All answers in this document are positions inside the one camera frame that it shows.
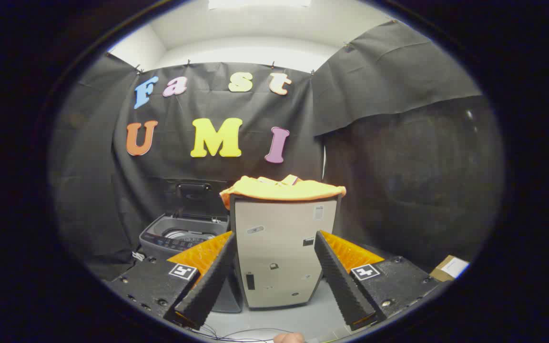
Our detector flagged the black backdrop cloth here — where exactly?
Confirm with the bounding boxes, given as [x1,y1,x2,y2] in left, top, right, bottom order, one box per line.
[48,19,506,282]

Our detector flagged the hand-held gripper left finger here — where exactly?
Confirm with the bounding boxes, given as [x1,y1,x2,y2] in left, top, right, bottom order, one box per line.
[105,231,237,330]

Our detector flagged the thin black cables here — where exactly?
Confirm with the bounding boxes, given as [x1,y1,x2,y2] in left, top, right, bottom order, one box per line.
[193,324,304,343]

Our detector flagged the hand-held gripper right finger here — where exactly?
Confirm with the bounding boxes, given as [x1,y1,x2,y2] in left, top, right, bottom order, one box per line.
[314,231,449,332]

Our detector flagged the cardboard box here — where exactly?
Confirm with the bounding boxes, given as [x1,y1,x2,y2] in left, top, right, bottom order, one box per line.
[429,255,470,282]

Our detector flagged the grey washing machine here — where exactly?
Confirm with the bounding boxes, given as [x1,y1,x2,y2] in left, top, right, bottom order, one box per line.
[139,214,244,313]

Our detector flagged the yellow polo shirt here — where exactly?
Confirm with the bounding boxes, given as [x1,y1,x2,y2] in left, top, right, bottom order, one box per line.
[220,174,347,210]

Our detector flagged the white cabinet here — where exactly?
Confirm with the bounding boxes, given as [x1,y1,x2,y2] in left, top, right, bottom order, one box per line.
[229,194,342,310]

